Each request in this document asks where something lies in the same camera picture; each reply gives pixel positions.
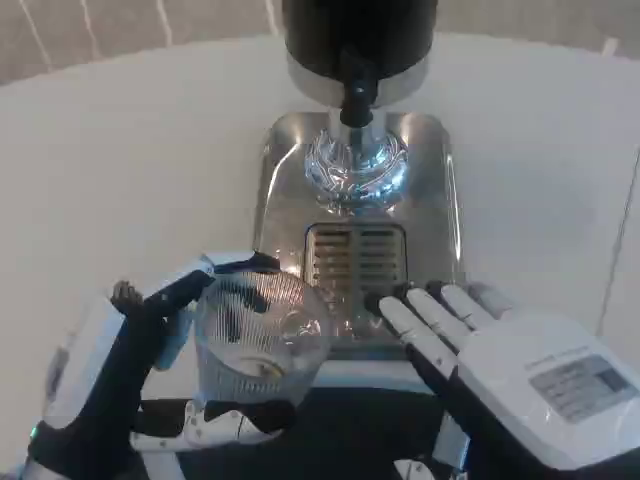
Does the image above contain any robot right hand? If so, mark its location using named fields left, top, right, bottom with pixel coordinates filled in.
left=363, top=279, right=640, bottom=480

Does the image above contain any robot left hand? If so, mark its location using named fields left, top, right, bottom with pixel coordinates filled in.
left=27, top=251, right=297, bottom=467

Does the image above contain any clear ribbed glass cup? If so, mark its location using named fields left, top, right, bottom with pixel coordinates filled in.
left=192, top=269, right=334, bottom=409

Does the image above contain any steel drip tray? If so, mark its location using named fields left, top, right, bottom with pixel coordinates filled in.
left=253, top=111, right=464, bottom=362

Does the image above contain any slotted drip tray grid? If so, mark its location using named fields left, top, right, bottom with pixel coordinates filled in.
left=304, top=222, right=409, bottom=301

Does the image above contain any black drink dispenser with tap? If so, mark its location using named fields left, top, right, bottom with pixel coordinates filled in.
left=279, top=0, right=436, bottom=127

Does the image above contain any thin grey cable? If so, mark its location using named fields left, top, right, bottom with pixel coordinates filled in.
left=595, top=147, right=640, bottom=329

